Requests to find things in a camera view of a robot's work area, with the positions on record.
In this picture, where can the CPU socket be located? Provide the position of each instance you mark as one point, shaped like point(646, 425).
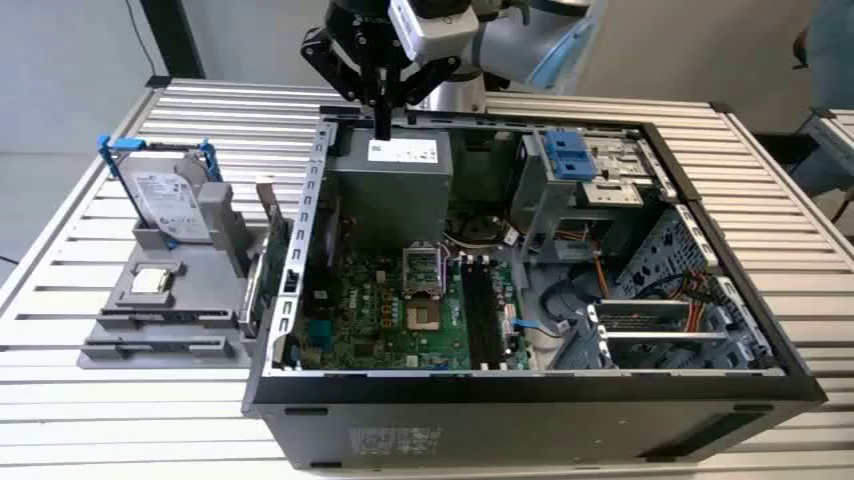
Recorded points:
point(425, 315)

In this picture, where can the black upright post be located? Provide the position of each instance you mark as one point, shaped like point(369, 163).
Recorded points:
point(183, 40)

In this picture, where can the metal slat side table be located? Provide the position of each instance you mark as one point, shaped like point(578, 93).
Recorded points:
point(828, 140)

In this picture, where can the green motherboard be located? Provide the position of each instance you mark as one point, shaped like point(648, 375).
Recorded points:
point(374, 320)

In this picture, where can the grey parts rack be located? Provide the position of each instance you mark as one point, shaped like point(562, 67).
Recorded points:
point(201, 280)

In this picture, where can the black RAM slot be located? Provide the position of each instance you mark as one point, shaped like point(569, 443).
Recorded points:
point(472, 312)
point(480, 312)
point(486, 312)
point(494, 312)

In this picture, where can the blue plastic drive latch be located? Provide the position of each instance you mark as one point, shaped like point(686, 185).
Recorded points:
point(568, 155)

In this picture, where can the grey power supply unit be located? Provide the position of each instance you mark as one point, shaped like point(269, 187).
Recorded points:
point(387, 200)

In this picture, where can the silver CPU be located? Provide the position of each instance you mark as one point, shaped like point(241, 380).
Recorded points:
point(150, 281)

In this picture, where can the thin locking lever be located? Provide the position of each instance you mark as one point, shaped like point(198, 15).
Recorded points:
point(445, 272)

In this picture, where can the teal expansion slot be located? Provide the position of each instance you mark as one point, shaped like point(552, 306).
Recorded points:
point(321, 333)

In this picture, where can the black table corner cap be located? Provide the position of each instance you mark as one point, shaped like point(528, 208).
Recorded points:
point(721, 107)
point(159, 81)

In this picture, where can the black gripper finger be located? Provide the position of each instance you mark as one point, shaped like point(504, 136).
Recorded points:
point(434, 80)
point(327, 70)

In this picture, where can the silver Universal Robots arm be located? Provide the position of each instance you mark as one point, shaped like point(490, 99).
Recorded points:
point(514, 40)

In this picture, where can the person in teal shirt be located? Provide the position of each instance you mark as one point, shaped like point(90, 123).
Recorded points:
point(835, 50)

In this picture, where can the grey metal disk bay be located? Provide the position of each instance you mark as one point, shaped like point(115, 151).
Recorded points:
point(641, 310)

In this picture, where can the hard disk in blue carrier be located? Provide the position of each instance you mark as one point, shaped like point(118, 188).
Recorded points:
point(167, 200)

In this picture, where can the black open PC case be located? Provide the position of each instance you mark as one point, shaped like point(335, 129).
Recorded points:
point(468, 430)

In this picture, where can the green graphics card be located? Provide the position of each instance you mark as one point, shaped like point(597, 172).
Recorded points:
point(274, 260)

